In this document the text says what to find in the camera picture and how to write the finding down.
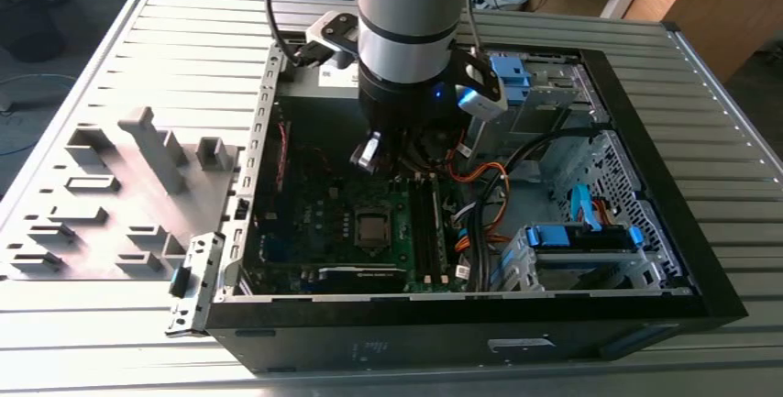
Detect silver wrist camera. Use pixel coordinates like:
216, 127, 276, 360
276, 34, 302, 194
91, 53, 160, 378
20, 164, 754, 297
451, 48, 510, 121
292, 10, 362, 71

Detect silver card retention bracket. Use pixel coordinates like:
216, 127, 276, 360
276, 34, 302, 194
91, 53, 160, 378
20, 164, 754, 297
163, 230, 227, 339

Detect blue flat data wire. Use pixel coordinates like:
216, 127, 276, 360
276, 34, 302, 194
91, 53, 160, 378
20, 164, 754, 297
569, 183, 606, 233

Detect black graphics card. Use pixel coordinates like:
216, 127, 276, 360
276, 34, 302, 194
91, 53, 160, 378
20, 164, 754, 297
314, 265, 408, 296

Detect hard disk in blue carrier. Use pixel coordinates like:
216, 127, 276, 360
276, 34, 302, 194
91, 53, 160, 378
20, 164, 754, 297
498, 224, 647, 293

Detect red black twisted wire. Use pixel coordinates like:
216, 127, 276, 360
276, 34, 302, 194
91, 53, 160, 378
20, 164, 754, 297
274, 116, 294, 187

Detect grey parts rack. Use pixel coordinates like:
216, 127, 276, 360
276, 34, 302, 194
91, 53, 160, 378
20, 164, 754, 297
0, 105, 244, 283

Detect orange yellow power wires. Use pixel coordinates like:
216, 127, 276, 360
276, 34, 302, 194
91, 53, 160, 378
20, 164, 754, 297
447, 161, 514, 259

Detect small square silver CPU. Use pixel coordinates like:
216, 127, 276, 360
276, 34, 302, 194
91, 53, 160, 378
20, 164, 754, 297
358, 215, 392, 242

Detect black open PC case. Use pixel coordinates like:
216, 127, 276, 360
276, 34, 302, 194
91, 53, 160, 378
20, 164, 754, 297
164, 28, 749, 375

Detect blue plastic drive latch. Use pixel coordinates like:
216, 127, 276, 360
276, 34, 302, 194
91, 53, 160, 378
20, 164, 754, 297
489, 55, 534, 107

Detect black RAM slot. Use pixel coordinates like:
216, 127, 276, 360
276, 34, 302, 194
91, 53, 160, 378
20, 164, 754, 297
430, 172, 452, 286
410, 172, 432, 286

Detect green motherboard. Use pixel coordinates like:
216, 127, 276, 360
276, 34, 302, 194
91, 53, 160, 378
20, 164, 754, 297
247, 94, 459, 296

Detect wooden cabinet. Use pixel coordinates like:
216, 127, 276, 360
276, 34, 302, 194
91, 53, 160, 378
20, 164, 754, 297
623, 0, 783, 84

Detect grey power supply unit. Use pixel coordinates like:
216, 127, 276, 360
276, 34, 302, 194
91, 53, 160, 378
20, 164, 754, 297
278, 51, 368, 162

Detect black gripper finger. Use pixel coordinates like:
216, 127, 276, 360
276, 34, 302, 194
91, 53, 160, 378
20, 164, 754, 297
348, 129, 392, 173

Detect orange disk power wire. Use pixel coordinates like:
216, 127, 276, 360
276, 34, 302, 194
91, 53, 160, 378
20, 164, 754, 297
594, 199, 618, 233

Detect brown black wire bundle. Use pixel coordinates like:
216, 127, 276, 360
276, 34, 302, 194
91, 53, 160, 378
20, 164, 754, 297
394, 126, 458, 176

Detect silver drive cage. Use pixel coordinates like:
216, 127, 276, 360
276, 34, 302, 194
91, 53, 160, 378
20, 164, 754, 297
467, 50, 613, 178

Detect metal socket cover frame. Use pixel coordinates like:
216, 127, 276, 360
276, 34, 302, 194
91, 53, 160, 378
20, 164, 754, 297
352, 206, 394, 251

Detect black camera cable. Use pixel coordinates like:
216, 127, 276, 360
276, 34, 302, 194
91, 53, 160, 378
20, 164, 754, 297
262, 0, 307, 66

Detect silver perforated disk bay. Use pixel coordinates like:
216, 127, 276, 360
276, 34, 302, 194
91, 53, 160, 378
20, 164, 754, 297
547, 129, 691, 295

